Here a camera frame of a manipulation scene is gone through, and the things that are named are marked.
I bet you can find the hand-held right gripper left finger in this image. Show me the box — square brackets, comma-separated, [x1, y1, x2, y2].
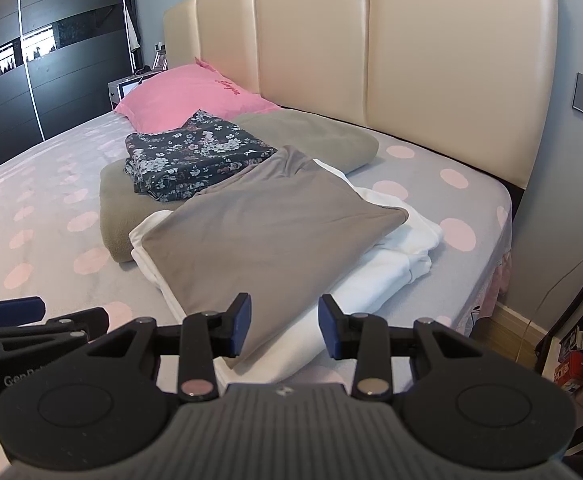
[87, 293, 252, 403]

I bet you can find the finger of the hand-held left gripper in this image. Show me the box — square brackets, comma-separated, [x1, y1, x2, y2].
[0, 296, 47, 330]
[46, 308, 110, 345]

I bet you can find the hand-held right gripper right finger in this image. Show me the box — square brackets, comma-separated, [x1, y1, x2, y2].
[320, 294, 477, 401]

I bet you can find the taupe shirt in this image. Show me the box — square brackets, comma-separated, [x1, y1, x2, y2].
[141, 145, 409, 359]

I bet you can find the white folded garment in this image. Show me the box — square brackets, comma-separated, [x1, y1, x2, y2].
[128, 187, 445, 378]

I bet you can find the dark floral folded garment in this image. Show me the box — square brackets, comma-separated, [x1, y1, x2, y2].
[124, 109, 278, 203]

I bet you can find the olive fleece blanket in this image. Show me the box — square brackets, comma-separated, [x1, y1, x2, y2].
[100, 111, 379, 264]

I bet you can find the white bedside box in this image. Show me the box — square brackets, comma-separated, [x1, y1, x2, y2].
[108, 74, 148, 107]

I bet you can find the pink pillow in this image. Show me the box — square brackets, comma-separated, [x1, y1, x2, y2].
[114, 57, 282, 133]

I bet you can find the dark wardrobe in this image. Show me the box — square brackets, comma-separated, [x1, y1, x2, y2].
[0, 0, 134, 181]

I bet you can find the red box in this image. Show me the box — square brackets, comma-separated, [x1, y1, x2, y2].
[554, 350, 583, 392]

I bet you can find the cream padded headboard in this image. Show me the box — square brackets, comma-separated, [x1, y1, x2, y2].
[164, 0, 558, 188]

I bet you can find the white cable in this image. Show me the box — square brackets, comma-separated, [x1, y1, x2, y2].
[516, 240, 583, 361]

